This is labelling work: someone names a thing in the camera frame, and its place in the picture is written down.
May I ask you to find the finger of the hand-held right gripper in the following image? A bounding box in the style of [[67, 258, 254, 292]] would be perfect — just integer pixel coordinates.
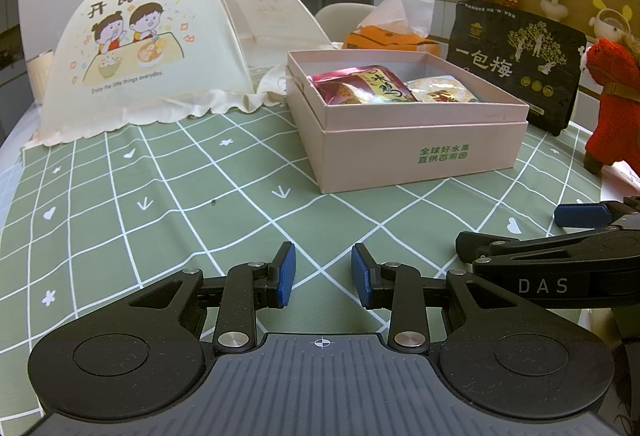
[[455, 225, 614, 268], [554, 197, 640, 229]]

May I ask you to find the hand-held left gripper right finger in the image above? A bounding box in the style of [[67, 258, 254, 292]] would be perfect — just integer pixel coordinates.
[[351, 243, 524, 351]]

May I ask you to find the red plush horse toy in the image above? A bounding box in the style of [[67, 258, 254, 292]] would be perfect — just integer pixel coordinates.
[[580, 29, 640, 177]]

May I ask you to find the white paper sheet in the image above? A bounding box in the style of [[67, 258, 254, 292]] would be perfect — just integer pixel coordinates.
[[600, 161, 640, 197]]

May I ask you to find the white toy with yellow ears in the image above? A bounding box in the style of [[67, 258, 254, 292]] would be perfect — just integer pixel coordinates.
[[590, 0, 633, 42]]

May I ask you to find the large red snack packet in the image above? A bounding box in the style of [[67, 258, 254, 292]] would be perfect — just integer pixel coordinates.
[[306, 65, 418, 106]]

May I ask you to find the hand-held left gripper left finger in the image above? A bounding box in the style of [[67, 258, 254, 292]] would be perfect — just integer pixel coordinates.
[[127, 241, 297, 352]]

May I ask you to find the green checkered tablecloth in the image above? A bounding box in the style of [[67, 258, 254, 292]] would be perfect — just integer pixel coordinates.
[[0, 104, 608, 367]]

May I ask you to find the cream mesh food cover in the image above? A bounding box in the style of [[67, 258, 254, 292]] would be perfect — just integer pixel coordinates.
[[20, 0, 333, 149]]

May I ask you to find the black gift box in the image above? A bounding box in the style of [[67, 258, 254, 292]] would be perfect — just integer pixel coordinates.
[[445, 1, 587, 137]]

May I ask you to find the white packet with red label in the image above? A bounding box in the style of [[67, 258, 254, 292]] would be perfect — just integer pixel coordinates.
[[405, 75, 488, 103]]

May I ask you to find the pink cardboard box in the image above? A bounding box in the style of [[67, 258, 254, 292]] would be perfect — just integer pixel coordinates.
[[286, 49, 531, 193]]

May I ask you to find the white vase with flowers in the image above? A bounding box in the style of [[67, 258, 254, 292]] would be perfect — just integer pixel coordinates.
[[540, 0, 572, 22]]

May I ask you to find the orange tissue box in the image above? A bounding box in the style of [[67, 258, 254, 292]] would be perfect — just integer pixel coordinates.
[[342, 0, 442, 57]]

